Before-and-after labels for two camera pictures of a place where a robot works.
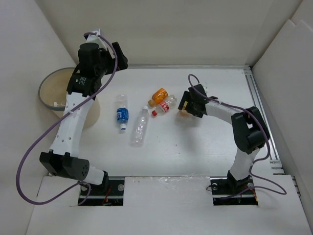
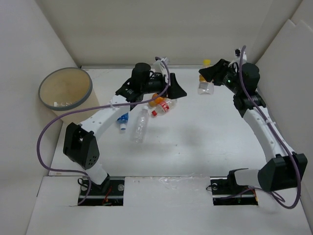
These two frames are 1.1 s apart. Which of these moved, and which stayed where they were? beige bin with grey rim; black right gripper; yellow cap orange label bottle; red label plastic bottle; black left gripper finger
Moved: yellow cap orange label bottle; black right gripper; black left gripper finger
Stayed: red label plastic bottle; beige bin with grey rim
